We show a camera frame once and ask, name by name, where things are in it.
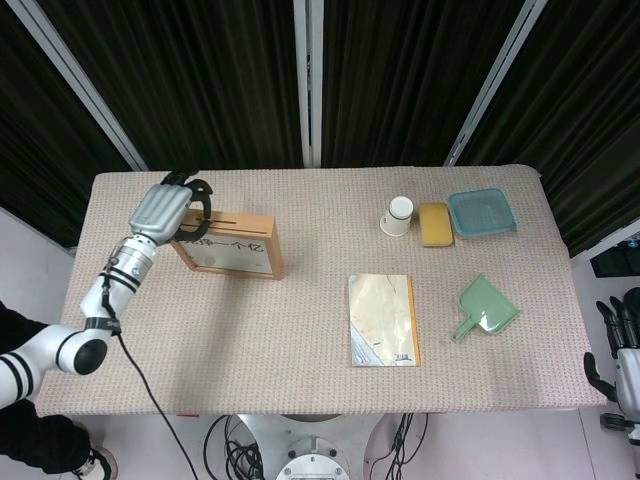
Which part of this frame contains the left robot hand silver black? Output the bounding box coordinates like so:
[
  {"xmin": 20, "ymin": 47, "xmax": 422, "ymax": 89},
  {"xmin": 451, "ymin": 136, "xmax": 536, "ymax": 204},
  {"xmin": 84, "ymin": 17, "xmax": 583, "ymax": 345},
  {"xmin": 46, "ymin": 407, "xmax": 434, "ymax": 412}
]
[{"xmin": 128, "ymin": 171, "xmax": 215, "ymax": 246}]

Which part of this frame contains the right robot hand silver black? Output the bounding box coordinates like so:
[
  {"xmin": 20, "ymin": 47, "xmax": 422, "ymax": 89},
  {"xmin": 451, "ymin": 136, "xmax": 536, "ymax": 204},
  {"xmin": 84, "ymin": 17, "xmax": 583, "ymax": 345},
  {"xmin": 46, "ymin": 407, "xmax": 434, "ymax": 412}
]
[{"xmin": 583, "ymin": 295, "xmax": 640, "ymax": 404}]

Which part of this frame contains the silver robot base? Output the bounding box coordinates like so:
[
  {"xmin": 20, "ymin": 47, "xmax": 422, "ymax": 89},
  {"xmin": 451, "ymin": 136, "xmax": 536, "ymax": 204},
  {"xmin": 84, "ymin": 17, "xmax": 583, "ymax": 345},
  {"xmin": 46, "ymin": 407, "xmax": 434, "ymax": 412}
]
[{"xmin": 234, "ymin": 413, "xmax": 386, "ymax": 480}]

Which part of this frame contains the black equipment beside table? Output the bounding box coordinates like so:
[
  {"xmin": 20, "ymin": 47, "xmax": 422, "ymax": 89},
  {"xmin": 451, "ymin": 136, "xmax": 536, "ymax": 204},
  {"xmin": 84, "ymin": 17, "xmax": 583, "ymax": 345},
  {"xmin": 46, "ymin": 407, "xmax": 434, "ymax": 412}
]
[{"xmin": 588, "ymin": 238, "xmax": 640, "ymax": 301}]

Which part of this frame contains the black curtain panel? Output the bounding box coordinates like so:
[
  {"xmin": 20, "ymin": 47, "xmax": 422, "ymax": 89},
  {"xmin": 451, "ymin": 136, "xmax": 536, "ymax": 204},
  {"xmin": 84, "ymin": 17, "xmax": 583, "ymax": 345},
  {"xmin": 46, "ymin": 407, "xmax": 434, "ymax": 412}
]
[
  {"xmin": 37, "ymin": 0, "xmax": 307, "ymax": 172},
  {"xmin": 0, "ymin": 0, "xmax": 137, "ymax": 249},
  {"xmin": 457, "ymin": 0, "xmax": 640, "ymax": 259},
  {"xmin": 319, "ymin": 0, "xmax": 527, "ymax": 170}
]

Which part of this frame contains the green plastic dustpan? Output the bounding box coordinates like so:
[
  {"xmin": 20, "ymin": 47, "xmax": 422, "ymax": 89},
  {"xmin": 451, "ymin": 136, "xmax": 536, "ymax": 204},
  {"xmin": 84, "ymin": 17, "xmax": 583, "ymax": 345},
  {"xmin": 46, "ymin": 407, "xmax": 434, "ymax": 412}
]
[{"xmin": 452, "ymin": 272, "xmax": 523, "ymax": 342}]

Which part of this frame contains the beige woven tablecloth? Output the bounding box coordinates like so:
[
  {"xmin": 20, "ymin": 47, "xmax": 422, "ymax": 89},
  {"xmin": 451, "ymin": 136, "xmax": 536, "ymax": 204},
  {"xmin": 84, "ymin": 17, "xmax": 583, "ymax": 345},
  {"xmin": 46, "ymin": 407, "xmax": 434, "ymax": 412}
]
[{"xmin": 32, "ymin": 164, "xmax": 609, "ymax": 417}]

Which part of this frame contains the blue lidded plastic container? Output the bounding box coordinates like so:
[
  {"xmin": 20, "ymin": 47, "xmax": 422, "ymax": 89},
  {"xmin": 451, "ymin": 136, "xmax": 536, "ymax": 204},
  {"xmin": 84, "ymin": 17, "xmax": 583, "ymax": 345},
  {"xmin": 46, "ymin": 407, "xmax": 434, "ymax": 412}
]
[{"xmin": 447, "ymin": 187, "xmax": 519, "ymax": 238}]

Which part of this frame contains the white paper cup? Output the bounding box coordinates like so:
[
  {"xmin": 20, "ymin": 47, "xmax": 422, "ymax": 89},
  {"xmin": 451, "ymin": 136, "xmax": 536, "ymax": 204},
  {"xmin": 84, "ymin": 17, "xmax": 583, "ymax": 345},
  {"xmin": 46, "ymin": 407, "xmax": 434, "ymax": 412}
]
[{"xmin": 378, "ymin": 196, "xmax": 415, "ymax": 237}]

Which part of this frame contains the yellow sponge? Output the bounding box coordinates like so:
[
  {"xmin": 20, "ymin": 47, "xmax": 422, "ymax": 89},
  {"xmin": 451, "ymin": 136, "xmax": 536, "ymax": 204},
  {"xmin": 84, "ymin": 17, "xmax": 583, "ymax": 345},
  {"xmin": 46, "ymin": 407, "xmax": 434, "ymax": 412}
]
[{"xmin": 417, "ymin": 201, "xmax": 456, "ymax": 249}]

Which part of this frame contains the worn book yellow spine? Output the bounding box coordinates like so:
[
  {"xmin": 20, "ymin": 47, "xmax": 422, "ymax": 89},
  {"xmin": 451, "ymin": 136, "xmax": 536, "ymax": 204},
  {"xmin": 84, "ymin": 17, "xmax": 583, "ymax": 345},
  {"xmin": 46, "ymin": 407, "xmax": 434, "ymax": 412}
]
[{"xmin": 347, "ymin": 272, "xmax": 422, "ymax": 369}]

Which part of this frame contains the person in black clothes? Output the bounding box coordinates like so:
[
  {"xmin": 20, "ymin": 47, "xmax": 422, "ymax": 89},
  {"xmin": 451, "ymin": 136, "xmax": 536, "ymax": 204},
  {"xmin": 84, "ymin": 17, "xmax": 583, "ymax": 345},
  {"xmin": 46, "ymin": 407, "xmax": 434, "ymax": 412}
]
[{"xmin": 0, "ymin": 298, "xmax": 97, "ymax": 480}]

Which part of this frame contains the white black sneaker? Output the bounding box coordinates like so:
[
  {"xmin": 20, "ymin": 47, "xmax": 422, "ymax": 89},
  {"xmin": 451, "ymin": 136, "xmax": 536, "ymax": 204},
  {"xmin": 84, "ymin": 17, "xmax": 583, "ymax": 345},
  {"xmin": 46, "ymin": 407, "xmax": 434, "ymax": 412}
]
[{"xmin": 74, "ymin": 446, "xmax": 119, "ymax": 480}]

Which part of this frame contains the wooden coin box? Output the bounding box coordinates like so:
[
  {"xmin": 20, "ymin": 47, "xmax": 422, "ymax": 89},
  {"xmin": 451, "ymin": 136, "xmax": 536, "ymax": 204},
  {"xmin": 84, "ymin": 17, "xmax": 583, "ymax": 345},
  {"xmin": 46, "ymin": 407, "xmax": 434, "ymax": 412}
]
[{"xmin": 169, "ymin": 209, "xmax": 287, "ymax": 282}]

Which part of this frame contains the aluminium frame post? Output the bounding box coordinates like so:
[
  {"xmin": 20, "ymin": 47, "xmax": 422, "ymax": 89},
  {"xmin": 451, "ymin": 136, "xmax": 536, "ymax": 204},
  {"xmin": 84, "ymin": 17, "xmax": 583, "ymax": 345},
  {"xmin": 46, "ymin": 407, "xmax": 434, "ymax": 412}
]
[
  {"xmin": 9, "ymin": 0, "xmax": 150, "ymax": 172},
  {"xmin": 292, "ymin": 0, "xmax": 326, "ymax": 169},
  {"xmin": 442, "ymin": 0, "xmax": 549, "ymax": 167}
]

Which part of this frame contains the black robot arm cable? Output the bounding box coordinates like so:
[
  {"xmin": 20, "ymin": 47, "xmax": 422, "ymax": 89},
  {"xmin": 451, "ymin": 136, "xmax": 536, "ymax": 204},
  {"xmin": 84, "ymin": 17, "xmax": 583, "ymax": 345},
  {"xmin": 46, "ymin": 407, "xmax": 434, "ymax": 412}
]
[{"xmin": 97, "ymin": 257, "xmax": 201, "ymax": 480}]

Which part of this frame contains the thin black floor cable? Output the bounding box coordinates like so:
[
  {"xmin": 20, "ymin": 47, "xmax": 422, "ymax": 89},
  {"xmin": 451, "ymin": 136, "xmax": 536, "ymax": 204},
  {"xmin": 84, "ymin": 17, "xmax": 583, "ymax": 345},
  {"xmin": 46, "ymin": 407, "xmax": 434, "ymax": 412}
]
[{"xmin": 364, "ymin": 413, "xmax": 431, "ymax": 480}]

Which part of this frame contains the black cable bundle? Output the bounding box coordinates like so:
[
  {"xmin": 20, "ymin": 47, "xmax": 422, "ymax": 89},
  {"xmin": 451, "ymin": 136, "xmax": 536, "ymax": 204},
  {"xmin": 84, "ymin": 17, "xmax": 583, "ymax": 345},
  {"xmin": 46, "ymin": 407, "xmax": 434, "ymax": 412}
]
[{"xmin": 203, "ymin": 414, "xmax": 265, "ymax": 480}]

